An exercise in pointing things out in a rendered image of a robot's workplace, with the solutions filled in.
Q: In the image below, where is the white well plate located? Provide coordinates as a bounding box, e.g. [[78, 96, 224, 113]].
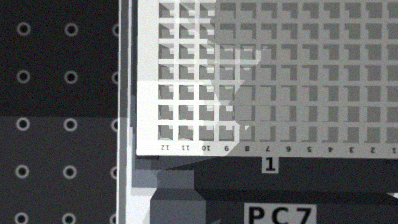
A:
[[137, 0, 398, 159]]

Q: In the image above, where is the black perforated plate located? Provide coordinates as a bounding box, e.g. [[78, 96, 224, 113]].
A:
[[0, 0, 119, 224]]

